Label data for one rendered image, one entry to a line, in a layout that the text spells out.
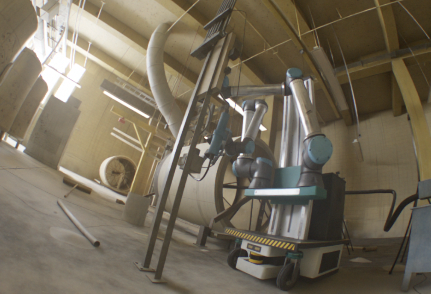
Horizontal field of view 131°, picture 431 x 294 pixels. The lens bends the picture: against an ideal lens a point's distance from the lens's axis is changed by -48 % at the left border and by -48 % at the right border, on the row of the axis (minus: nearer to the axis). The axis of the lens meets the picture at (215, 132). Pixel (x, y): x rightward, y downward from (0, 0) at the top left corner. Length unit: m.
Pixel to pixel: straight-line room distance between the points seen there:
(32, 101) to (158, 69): 4.51
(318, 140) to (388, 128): 10.62
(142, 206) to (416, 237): 2.55
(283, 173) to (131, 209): 1.72
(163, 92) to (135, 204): 5.05
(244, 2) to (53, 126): 7.61
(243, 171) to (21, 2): 3.77
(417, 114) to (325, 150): 6.11
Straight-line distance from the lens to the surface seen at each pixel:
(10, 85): 5.29
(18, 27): 3.51
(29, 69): 5.45
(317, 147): 1.09
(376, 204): 10.46
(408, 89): 7.54
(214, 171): 2.45
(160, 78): 6.95
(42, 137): 6.88
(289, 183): 1.50
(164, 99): 6.78
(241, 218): 3.81
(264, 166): 1.55
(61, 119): 6.93
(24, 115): 6.53
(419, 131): 6.78
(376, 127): 11.70
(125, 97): 9.08
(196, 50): 1.57
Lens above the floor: 0.41
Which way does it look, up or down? 24 degrees up
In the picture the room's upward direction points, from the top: 14 degrees clockwise
